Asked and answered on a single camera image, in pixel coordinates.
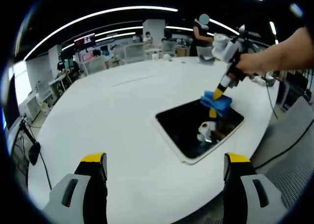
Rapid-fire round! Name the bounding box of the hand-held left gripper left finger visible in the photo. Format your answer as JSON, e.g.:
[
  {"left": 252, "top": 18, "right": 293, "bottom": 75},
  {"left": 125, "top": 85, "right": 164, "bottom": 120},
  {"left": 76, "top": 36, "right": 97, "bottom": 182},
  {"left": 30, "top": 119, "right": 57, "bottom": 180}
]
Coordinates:
[{"left": 43, "top": 152, "right": 108, "bottom": 224}]

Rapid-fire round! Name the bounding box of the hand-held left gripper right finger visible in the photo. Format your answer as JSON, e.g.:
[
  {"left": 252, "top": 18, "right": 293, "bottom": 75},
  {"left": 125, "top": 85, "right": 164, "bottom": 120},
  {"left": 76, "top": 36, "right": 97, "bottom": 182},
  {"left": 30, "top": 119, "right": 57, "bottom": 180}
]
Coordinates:
[{"left": 222, "top": 152, "right": 289, "bottom": 224}]

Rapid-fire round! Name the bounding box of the blue cleaning cloth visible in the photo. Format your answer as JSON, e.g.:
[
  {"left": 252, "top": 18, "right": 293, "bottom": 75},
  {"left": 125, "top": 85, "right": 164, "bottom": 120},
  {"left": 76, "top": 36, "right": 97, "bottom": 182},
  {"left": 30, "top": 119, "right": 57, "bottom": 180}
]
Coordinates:
[{"left": 200, "top": 90, "right": 233, "bottom": 117}]

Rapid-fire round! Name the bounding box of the person's right hand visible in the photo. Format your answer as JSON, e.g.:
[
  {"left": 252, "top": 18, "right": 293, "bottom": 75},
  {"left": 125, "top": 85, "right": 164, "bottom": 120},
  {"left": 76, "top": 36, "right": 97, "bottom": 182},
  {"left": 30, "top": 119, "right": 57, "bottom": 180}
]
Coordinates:
[{"left": 236, "top": 50, "right": 278, "bottom": 77}]

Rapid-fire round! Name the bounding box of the black stand with lamp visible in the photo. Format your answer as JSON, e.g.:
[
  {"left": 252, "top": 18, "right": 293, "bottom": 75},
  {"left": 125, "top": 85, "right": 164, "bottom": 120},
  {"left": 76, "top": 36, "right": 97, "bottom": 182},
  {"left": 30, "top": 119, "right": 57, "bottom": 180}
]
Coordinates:
[{"left": 236, "top": 24, "right": 256, "bottom": 55}]

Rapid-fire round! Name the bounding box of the grey object on table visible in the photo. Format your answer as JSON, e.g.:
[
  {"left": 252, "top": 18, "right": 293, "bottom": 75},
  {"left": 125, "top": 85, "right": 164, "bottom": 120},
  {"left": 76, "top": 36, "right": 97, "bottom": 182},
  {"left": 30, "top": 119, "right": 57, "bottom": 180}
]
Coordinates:
[{"left": 198, "top": 54, "right": 216, "bottom": 66}]

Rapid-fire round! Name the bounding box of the small white device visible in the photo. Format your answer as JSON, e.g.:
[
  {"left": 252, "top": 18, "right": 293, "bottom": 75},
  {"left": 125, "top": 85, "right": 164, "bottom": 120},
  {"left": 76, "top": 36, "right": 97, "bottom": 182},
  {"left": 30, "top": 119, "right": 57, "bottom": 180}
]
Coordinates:
[{"left": 252, "top": 74, "right": 275, "bottom": 87}]

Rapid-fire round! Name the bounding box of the cardboard box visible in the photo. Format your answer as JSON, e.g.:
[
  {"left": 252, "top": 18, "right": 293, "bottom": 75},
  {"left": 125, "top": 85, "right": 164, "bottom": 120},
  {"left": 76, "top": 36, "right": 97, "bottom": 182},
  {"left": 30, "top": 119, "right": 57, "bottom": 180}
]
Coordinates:
[{"left": 175, "top": 47, "right": 190, "bottom": 58}]

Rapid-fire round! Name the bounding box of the black power adapter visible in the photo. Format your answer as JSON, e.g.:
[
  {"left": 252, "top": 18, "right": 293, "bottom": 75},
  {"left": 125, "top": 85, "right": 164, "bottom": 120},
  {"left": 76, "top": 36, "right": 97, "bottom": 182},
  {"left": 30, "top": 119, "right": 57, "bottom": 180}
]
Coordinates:
[{"left": 28, "top": 141, "right": 41, "bottom": 166}]

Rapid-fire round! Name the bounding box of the grey mesh chair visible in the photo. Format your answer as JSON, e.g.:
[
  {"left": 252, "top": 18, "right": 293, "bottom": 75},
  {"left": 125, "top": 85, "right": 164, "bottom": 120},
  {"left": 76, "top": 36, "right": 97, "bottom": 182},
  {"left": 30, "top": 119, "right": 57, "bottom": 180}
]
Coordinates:
[{"left": 254, "top": 96, "right": 314, "bottom": 205}]

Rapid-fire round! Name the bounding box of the white shelf cart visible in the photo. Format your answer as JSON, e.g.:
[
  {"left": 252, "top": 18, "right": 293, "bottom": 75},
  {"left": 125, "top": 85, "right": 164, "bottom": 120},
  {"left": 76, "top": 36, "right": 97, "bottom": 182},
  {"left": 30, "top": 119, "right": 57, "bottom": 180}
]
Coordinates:
[{"left": 36, "top": 80, "right": 53, "bottom": 112}]

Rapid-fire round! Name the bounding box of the black computer monitor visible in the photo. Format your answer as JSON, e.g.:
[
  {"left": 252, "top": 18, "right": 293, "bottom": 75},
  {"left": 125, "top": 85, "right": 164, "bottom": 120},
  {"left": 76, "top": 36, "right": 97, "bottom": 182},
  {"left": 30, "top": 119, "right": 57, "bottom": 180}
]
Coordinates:
[{"left": 2, "top": 71, "right": 21, "bottom": 132}]

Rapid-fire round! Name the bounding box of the long curved ceiling light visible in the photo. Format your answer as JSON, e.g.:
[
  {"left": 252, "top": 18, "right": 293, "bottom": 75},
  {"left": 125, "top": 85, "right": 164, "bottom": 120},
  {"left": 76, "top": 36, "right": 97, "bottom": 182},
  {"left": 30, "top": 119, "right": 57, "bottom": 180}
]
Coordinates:
[{"left": 23, "top": 6, "right": 179, "bottom": 61}]

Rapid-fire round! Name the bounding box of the thin black adapter cable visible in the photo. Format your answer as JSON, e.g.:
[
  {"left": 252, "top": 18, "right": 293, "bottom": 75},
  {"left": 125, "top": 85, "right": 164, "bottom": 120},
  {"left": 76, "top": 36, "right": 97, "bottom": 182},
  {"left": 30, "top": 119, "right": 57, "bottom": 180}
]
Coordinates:
[{"left": 38, "top": 152, "right": 52, "bottom": 191}]

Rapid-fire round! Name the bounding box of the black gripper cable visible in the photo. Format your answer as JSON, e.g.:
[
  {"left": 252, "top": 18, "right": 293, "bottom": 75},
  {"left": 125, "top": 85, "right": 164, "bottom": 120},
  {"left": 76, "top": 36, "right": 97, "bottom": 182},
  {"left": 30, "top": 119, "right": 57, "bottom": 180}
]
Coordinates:
[{"left": 265, "top": 78, "right": 280, "bottom": 119}]

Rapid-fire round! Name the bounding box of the long black cable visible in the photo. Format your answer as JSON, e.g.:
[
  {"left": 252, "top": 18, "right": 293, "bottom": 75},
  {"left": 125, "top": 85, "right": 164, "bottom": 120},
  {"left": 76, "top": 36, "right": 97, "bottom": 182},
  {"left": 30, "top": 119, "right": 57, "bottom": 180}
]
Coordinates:
[{"left": 253, "top": 118, "right": 314, "bottom": 171}]

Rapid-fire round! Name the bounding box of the red wall screen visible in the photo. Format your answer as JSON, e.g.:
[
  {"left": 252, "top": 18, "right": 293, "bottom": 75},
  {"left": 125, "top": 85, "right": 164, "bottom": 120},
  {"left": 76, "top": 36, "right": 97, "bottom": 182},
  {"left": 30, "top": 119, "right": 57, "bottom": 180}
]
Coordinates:
[{"left": 74, "top": 33, "right": 96, "bottom": 51}]

